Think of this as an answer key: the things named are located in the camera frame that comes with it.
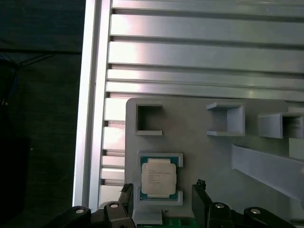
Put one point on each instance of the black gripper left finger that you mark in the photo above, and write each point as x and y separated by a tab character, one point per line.
116	213

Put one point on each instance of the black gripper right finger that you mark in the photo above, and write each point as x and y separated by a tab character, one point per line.
221	213

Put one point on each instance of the silver green CPU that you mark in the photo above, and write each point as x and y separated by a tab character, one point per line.
158	177

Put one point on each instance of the grey parts rack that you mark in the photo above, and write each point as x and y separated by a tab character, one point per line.
202	166

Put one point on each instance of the black floor box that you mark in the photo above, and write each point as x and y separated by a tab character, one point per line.
14	175

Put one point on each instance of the black metal frame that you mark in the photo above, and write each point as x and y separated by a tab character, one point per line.
35	59

